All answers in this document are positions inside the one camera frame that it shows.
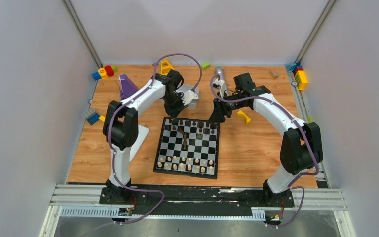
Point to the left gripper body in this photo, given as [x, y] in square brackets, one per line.
[173, 107]

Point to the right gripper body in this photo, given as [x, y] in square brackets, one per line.
[227, 107]

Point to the black white chessboard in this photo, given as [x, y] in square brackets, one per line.
[188, 147]

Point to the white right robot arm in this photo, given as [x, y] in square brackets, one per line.
[301, 147]

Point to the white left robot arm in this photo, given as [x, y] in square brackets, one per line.
[121, 126]

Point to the white rectangular box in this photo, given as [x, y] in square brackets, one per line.
[185, 88]

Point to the yellow curved block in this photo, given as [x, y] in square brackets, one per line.
[245, 117]

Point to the silver microphone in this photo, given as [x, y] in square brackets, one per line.
[220, 72]

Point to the brown wooden block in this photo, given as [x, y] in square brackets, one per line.
[274, 74]

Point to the yellow triangular toy block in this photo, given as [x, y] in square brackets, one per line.
[165, 67]

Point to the white box lid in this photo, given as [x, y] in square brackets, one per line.
[142, 134]

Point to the purple metronome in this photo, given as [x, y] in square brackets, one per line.
[128, 87]

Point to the stacked coloured blocks right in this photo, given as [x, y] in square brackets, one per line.
[299, 74]

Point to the green block in corner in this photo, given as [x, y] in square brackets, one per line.
[114, 68]

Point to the red cylinder block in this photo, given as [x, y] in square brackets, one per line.
[109, 70]

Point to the small yellow block left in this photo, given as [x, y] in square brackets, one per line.
[102, 118]

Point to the yellow cylinder block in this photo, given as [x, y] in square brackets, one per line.
[102, 73]

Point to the blue block left edge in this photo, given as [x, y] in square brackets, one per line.
[92, 119]

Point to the blue toy block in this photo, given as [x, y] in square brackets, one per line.
[96, 76]

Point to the green block near wall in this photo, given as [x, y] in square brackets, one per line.
[205, 65]

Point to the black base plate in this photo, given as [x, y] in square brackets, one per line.
[180, 200]

